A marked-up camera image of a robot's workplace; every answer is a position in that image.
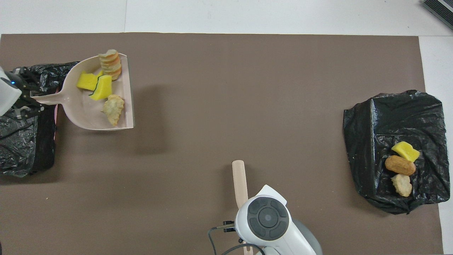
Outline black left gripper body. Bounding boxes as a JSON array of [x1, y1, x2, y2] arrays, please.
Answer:
[[11, 67, 36, 107]]

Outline beige plastic dustpan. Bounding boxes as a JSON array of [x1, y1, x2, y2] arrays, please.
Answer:
[[31, 52, 135, 131]]

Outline notched yellow sponge piece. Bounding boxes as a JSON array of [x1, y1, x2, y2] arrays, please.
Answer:
[[77, 71, 103, 91]]

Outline yellow and green sponge piece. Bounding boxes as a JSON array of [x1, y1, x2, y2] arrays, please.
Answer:
[[88, 75, 113, 101]]

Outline beige hand brush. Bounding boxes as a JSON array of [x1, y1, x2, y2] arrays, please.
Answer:
[[232, 160, 254, 255]]

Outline brown oval sponge piece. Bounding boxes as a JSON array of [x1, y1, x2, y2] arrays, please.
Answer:
[[385, 155, 416, 176]]

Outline plain yellow sponge piece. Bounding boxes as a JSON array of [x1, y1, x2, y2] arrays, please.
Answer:
[[391, 141, 420, 163]]

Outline small pale beige sponge chunk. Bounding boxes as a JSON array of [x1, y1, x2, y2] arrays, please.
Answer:
[[391, 174, 413, 197]]

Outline black-bagged bin with pink rim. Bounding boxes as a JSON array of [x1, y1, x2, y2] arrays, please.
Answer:
[[0, 61, 80, 177]]

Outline brown table mat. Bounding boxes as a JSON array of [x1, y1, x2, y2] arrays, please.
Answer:
[[0, 33, 443, 255]]

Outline dark grey ribbed device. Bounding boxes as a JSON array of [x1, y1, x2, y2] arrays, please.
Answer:
[[423, 0, 453, 22]]

